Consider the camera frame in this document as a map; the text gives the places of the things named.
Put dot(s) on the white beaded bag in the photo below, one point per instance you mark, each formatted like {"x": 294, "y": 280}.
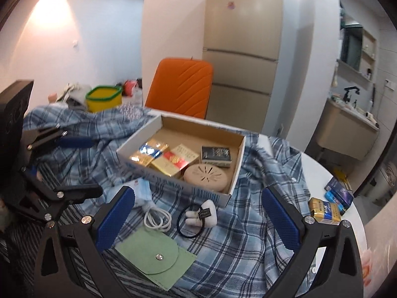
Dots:
{"x": 131, "y": 112}

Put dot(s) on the shiny gold cigarette pack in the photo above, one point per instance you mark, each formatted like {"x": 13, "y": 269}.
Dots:
{"x": 149, "y": 152}

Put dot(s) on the beige vanity cabinet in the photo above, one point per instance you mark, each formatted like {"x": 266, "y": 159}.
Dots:
{"x": 347, "y": 130}

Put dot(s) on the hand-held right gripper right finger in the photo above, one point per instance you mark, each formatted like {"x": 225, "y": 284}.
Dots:
{"x": 279, "y": 220}

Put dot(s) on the beige round case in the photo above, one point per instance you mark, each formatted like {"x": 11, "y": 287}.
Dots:
{"x": 206, "y": 178}

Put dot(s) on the white hair dryer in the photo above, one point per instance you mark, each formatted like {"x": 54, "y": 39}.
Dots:
{"x": 370, "y": 118}

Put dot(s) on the white grey cloth bundle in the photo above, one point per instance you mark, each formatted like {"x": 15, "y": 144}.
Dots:
{"x": 74, "y": 96}

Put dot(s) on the dark blue box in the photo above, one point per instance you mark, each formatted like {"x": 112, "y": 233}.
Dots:
{"x": 341, "y": 189}

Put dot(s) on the white tissue packet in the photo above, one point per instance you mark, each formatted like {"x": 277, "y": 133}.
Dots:
{"x": 142, "y": 192}

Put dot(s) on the beige refrigerator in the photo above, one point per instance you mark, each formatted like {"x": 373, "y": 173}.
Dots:
{"x": 242, "y": 37}

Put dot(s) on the light blue small pack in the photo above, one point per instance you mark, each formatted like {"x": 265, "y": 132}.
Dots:
{"x": 333, "y": 200}

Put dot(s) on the yellow container green rim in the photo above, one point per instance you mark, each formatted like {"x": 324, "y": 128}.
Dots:
{"x": 104, "y": 101}

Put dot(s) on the blue plaid shirt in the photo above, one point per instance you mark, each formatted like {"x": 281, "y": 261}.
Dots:
{"x": 235, "y": 223}

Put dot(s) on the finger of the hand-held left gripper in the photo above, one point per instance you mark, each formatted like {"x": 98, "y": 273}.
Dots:
{"x": 77, "y": 191}
{"x": 77, "y": 142}

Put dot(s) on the white toilet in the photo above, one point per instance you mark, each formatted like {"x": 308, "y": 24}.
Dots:
{"x": 384, "y": 177}

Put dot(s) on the cardboard box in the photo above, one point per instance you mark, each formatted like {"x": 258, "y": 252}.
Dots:
{"x": 186, "y": 132}

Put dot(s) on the green snap pouch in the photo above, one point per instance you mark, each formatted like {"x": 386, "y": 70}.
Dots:
{"x": 145, "y": 254}

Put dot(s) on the pink fridge magnet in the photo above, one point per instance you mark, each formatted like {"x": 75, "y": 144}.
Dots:
{"x": 231, "y": 5}

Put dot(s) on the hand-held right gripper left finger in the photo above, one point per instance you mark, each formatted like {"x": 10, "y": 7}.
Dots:
{"x": 116, "y": 217}

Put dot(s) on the bathroom mirror cabinet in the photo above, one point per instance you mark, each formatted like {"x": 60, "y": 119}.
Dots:
{"x": 352, "y": 48}

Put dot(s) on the black card box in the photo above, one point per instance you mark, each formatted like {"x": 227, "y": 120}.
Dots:
{"x": 216, "y": 156}

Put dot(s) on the gold red cigarette pack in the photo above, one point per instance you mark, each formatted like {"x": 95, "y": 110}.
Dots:
{"x": 175, "y": 161}

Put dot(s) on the bathroom niche shelf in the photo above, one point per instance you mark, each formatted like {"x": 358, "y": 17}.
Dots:
{"x": 369, "y": 52}

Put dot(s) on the black faucet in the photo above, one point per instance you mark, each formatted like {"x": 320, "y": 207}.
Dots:
{"x": 350, "y": 93}

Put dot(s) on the gold box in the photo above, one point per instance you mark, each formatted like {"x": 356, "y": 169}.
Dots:
{"x": 324, "y": 211}

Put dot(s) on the orange chair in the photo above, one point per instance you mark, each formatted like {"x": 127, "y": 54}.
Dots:
{"x": 180, "y": 87}

